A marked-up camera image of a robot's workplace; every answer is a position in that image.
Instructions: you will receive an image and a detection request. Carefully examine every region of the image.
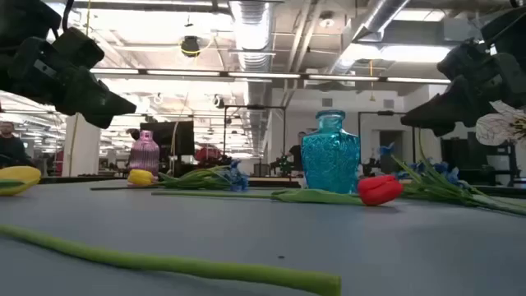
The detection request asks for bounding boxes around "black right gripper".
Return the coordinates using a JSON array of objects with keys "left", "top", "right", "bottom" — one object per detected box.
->
[{"left": 400, "top": 53, "right": 526, "bottom": 138}]

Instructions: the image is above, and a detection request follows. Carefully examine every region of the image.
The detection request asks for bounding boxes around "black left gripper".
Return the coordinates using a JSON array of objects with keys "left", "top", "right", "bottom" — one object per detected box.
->
[{"left": 0, "top": 35, "right": 137, "bottom": 129}]

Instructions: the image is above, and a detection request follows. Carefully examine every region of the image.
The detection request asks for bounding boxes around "white artificial flower spray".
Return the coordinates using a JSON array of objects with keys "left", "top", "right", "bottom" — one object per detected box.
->
[{"left": 475, "top": 99, "right": 526, "bottom": 147}]

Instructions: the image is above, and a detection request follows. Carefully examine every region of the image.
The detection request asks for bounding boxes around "blue artificial flower spray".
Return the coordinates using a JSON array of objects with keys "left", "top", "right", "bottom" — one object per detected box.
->
[
  {"left": 377, "top": 141, "right": 473, "bottom": 201},
  {"left": 90, "top": 159, "right": 251, "bottom": 193},
  {"left": 404, "top": 158, "right": 526, "bottom": 217}
]

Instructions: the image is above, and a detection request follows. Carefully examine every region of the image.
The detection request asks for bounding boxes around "red artificial tulip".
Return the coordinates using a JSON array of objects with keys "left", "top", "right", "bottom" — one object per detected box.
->
[
  {"left": 0, "top": 224, "right": 342, "bottom": 296},
  {"left": 150, "top": 174, "right": 404, "bottom": 207}
]

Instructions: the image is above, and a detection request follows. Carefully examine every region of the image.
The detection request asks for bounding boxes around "pink ribbed glass vase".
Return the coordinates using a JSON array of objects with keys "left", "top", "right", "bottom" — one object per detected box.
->
[{"left": 127, "top": 129, "right": 160, "bottom": 178}]

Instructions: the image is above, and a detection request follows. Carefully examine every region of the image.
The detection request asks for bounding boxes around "teal patterned glass vase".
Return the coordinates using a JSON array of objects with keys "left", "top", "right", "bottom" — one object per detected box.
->
[{"left": 300, "top": 109, "right": 362, "bottom": 195}]

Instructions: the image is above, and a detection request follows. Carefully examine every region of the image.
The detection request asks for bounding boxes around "dark equipment rack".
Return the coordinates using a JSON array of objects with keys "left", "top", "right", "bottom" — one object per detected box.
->
[{"left": 439, "top": 131, "right": 519, "bottom": 186}]

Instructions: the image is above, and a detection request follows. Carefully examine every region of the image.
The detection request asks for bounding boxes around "white square column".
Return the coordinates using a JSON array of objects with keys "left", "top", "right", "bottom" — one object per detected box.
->
[{"left": 62, "top": 113, "right": 102, "bottom": 178}]

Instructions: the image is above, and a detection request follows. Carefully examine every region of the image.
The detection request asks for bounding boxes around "black monitor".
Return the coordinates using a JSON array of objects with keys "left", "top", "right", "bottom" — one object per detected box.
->
[{"left": 139, "top": 120, "right": 196, "bottom": 178}]

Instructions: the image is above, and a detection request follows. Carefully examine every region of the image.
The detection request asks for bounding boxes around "person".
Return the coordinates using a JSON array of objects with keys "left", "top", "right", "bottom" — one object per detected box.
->
[
  {"left": 287, "top": 131, "right": 305, "bottom": 173},
  {"left": 0, "top": 121, "right": 32, "bottom": 169}
]

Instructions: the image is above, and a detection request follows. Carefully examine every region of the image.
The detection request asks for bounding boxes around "black round ceiling device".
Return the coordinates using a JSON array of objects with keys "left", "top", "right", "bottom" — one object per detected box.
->
[{"left": 180, "top": 35, "right": 201, "bottom": 58}]

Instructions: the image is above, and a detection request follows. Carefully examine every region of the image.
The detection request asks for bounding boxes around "red bag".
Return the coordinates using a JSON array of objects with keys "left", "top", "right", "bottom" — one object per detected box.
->
[{"left": 195, "top": 146, "right": 223, "bottom": 164}]

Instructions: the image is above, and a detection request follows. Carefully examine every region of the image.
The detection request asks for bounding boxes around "long ceiling light strip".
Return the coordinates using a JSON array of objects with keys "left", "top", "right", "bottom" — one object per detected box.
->
[{"left": 89, "top": 67, "right": 452, "bottom": 86}]

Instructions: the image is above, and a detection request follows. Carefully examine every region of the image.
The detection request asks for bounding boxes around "black metal frame stand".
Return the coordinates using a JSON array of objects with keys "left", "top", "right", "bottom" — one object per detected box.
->
[{"left": 357, "top": 109, "right": 417, "bottom": 164}]

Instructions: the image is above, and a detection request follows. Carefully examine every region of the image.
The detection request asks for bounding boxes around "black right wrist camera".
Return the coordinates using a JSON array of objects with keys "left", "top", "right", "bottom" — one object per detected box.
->
[{"left": 437, "top": 39, "right": 494, "bottom": 83}]

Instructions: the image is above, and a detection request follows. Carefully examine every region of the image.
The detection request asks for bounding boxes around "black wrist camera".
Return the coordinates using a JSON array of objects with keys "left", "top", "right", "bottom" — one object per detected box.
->
[
  {"left": 51, "top": 26, "right": 106, "bottom": 71},
  {"left": 437, "top": 39, "right": 494, "bottom": 83}
]

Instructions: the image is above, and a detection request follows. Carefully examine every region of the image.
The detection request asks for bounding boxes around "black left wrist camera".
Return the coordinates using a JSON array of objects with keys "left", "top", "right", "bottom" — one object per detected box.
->
[{"left": 51, "top": 26, "right": 106, "bottom": 71}]

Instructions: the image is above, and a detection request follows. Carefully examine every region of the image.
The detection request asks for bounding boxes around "smooth silver ceiling duct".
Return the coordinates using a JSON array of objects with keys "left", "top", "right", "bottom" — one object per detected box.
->
[{"left": 328, "top": 0, "right": 412, "bottom": 75}]

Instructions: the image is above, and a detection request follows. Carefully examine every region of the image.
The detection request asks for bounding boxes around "silver ribbed ceiling duct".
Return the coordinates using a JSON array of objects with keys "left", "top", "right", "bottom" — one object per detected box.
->
[{"left": 228, "top": 0, "right": 275, "bottom": 155}]

